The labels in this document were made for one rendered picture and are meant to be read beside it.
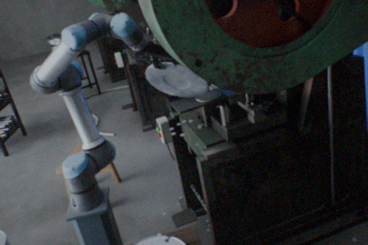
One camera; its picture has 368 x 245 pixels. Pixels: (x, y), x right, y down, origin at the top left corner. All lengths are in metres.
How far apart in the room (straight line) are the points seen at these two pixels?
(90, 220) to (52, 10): 6.70
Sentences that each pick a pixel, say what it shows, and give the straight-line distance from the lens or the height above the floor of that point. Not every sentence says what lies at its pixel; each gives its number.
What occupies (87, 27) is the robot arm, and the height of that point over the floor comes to 1.25.
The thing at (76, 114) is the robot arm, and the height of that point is 0.85.
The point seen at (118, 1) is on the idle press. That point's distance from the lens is 2.89.
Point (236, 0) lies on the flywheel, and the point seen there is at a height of 1.25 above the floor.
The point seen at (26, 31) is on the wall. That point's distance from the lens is 8.23.
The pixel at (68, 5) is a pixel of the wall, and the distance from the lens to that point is 8.16.
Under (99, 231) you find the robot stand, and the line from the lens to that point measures 1.82.
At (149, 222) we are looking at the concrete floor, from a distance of 2.30.
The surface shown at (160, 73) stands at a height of 0.96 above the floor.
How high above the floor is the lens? 1.43
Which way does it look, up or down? 23 degrees down
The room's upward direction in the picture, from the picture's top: 11 degrees counter-clockwise
